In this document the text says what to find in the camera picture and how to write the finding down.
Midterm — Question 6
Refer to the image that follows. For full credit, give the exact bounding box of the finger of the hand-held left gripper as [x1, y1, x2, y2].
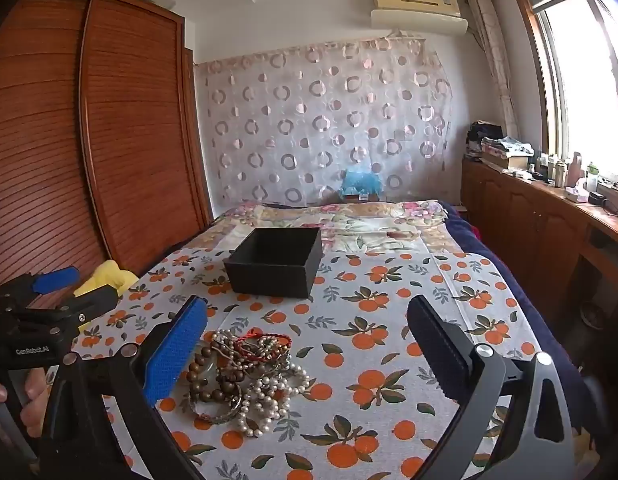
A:
[14, 286, 120, 334]
[0, 266, 81, 301]

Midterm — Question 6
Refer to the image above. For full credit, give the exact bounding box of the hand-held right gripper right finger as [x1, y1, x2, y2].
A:
[406, 295, 574, 480]

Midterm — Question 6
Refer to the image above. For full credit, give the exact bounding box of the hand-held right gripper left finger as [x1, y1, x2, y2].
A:
[39, 295, 210, 480]

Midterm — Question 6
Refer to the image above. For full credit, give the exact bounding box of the silver bangle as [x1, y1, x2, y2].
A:
[189, 385, 245, 426]

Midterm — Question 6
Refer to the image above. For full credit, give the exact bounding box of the red string bracelet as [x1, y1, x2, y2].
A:
[234, 332, 294, 364]

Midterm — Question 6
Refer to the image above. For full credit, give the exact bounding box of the black jewelry box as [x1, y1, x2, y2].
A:
[223, 227, 323, 299]

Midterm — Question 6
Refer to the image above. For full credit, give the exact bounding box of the person's left hand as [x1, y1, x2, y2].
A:
[0, 366, 49, 438]

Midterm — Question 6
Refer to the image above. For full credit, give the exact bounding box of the yellow cloth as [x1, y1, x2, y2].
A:
[73, 260, 139, 333]

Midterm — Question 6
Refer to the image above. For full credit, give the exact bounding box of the orange fruit print cloth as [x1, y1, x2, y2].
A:
[44, 247, 544, 480]

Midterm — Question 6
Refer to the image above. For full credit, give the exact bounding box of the dark blue blanket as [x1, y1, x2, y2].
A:
[441, 202, 610, 411]

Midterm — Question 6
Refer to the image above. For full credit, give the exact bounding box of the floral bedspread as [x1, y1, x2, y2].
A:
[209, 200, 462, 257]

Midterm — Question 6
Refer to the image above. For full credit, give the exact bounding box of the long wooden cabinet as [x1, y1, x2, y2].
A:
[461, 157, 618, 331]

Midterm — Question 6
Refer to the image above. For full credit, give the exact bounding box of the brown wooden wardrobe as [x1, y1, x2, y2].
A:
[0, 0, 212, 291]

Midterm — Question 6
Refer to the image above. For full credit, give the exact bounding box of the blue plush toy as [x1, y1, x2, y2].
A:
[339, 162, 385, 199]

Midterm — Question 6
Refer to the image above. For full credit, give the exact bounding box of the pile of folded clothes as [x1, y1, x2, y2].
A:
[466, 120, 536, 172]

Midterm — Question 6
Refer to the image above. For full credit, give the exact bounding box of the sheer circle pattern curtain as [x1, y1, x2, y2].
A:
[196, 35, 452, 208]

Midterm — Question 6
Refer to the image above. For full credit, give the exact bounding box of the white floral window curtain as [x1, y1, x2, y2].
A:
[466, 0, 520, 133]

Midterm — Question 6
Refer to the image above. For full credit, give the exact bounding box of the window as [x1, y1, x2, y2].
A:
[509, 0, 618, 186]

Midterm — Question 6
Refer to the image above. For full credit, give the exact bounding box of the white air deflector panel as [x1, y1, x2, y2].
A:
[371, 8, 468, 36]

